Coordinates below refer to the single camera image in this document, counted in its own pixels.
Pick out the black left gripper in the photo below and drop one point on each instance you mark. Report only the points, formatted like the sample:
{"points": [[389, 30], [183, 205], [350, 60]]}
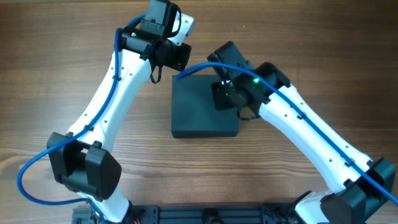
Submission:
{"points": [[179, 56]]}

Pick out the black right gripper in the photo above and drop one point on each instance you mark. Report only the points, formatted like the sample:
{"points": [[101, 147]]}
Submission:
{"points": [[218, 96]]}

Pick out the dark green box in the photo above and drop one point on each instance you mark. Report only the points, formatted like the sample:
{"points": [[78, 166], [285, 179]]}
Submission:
{"points": [[194, 114]]}

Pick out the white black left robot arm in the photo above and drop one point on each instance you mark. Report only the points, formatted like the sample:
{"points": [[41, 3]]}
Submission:
{"points": [[82, 158]]}

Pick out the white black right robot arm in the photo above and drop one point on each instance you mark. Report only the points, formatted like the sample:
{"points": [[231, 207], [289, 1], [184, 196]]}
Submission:
{"points": [[357, 185]]}

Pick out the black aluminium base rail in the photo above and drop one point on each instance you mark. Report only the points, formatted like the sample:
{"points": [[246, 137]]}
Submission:
{"points": [[267, 213]]}

